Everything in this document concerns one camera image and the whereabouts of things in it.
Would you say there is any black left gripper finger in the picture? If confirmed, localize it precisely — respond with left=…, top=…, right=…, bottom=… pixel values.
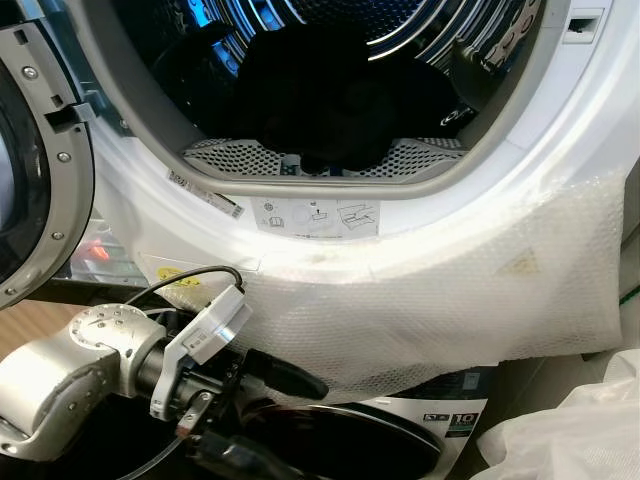
left=188, top=430, right=293, bottom=480
left=244, top=348, right=330, bottom=401

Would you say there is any white tumble dryer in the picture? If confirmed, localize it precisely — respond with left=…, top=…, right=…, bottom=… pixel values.
left=58, top=0, right=640, bottom=306

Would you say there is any yellow warning sticker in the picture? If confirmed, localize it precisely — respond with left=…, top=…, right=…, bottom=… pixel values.
left=152, top=264, right=203, bottom=289

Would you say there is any white pictogram instruction sticker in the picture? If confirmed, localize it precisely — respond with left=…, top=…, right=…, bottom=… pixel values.
left=249, top=196, right=382, bottom=240

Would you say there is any white plastic bag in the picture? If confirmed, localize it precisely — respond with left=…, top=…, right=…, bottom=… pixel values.
left=474, top=350, right=640, bottom=480

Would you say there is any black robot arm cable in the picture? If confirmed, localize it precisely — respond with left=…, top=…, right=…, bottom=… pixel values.
left=124, top=265, right=247, bottom=309

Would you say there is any grey mesh lint filter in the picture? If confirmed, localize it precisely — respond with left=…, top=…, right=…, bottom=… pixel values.
left=180, top=135, right=467, bottom=183

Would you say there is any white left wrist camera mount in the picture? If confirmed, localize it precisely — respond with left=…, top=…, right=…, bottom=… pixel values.
left=149, top=285, right=251, bottom=419

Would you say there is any white barcode sticker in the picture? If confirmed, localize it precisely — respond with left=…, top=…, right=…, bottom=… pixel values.
left=167, top=169, right=247, bottom=221

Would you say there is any clear bubble wrap sheet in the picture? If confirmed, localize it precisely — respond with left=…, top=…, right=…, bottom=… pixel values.
left=238, top=168, right=627, bottom=403

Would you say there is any grey round dryer door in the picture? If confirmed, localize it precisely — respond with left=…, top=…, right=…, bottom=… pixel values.
left=0, top=18, right=98, bottom=311

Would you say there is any washing machine with dark door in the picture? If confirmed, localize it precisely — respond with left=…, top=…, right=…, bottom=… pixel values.
left=236, top=365, right=493, bottom=480

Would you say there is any black clothes pile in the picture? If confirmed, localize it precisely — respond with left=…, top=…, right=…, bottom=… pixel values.
left=155, top=18, right=473, bottom=173

